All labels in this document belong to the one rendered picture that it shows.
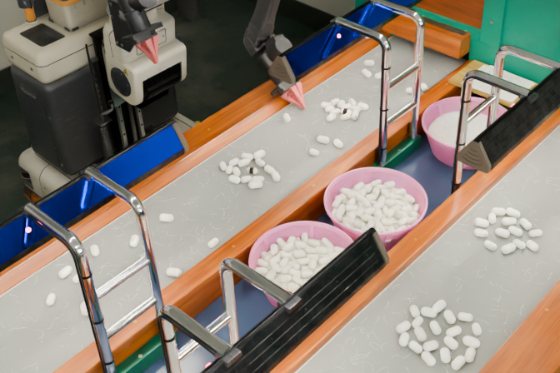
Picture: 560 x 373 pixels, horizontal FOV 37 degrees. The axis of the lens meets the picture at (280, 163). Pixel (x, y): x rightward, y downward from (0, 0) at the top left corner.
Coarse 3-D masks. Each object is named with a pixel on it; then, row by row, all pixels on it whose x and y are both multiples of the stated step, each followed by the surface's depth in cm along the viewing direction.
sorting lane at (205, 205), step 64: (448, 64) 273; (256, 128) 250; (320, 128) 249; (192, 192) 228; (256, 192) 227; (64, 256) 210; (128, 256) 210; (192, 256) 209; (0, 320) 195; (64, 320) 194
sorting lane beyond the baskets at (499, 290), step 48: (528, 192) 222; (480, 240) 209; (528, 240) 208; (432, 288) 197; (480, 288) 197; (528, 288) 196; (336, 336) 187; (384, 336) 186; (432, 336) 186; (480, 336) 185
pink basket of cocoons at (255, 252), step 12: (276, 228) 211; (288, 228) 213; (300, 228) 213; (312, 228) 213; (324, 228) 212; (336, 228) 210; (264, 240) 210; (276, 240) 212; (336, 240) 211; (348, 240) 207; (252, 252) 205; (252, 264) 204
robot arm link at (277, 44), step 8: (248, 40) 254; (272, 40) 248; (280, 40) 248; (288, 40) 249; (248, 48) 255; (256, 48) 253; (264, 48) 255; (272, 48) 248; (280, 48) 247; (272, 56) 249
